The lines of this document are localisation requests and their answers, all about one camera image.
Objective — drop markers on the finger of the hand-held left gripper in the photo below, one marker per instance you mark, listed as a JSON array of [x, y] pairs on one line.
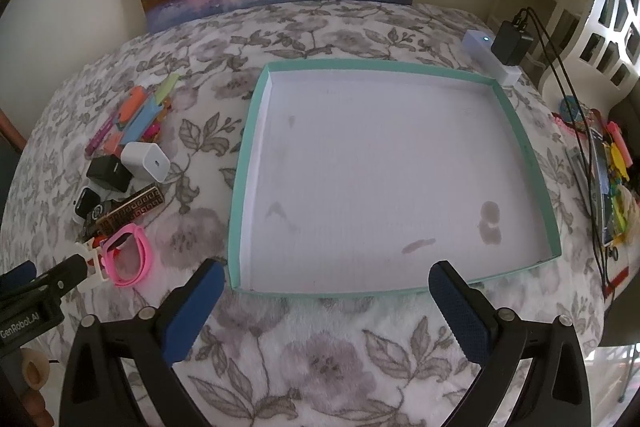
[[62, 274], [17, 274]]

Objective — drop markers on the white charger cube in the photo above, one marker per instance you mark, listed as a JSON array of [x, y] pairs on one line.
[[145, 162]]

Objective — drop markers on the purple tube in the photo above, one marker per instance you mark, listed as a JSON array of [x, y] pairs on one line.
[[100, 137]]

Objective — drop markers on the person's left hand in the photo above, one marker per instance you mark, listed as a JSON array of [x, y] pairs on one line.
[[37, 407]]

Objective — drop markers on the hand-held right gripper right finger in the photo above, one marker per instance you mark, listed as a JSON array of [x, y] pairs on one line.
[[460, 312]]

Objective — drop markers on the white smartwatch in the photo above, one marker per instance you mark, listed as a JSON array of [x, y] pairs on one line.
[[85, 204]]

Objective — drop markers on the pink pole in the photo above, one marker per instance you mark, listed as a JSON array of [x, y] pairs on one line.
[[10, 129]]

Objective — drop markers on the black plug adapter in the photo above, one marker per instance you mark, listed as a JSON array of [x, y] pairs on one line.
[[510, 42]]

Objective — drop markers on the black gold patterned bar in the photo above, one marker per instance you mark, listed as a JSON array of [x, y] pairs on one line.
[[135, 207]]

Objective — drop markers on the dark teal cabinet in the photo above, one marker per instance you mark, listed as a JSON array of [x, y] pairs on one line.
[[6, 167]]

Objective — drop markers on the dark phone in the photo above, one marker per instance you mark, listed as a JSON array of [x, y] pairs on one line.
[[600, 187]]

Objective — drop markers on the pile of colourful small things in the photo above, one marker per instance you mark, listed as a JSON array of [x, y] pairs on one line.
[[620, 167]]

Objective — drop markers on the small coral blue toy knife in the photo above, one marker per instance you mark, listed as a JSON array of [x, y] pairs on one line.
[[131, 102]]

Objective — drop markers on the white power strip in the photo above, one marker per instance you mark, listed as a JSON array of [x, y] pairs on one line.
[[480, 49]]

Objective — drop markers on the red orange small toy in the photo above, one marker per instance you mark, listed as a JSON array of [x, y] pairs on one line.
[[152, 127]]

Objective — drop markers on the black toy car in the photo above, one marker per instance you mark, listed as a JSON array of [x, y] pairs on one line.
[[98, 212]]

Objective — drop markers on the round teal disc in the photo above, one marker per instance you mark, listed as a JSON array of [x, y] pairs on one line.
[[570, 107]]

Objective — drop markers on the teal shallow box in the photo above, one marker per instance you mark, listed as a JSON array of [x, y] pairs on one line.
[[375, 167]]

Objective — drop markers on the black charger cube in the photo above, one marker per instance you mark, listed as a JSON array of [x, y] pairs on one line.
[[107, 174]]

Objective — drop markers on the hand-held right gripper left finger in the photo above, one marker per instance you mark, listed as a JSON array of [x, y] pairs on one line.
[[195, 312]]

